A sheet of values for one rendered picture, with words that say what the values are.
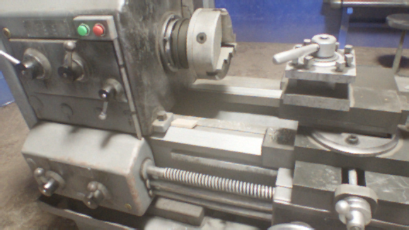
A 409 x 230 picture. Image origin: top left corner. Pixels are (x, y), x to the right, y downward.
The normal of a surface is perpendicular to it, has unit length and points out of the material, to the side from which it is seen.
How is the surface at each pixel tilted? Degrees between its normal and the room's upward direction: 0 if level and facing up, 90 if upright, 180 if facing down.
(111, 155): 32
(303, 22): 90
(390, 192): 0
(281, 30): 90
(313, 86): 90
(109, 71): 90
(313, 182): 0
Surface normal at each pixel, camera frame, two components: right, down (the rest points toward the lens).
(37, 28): -0.33, 0.54
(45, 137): -0.26, -0.42
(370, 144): -0.09, -0.83
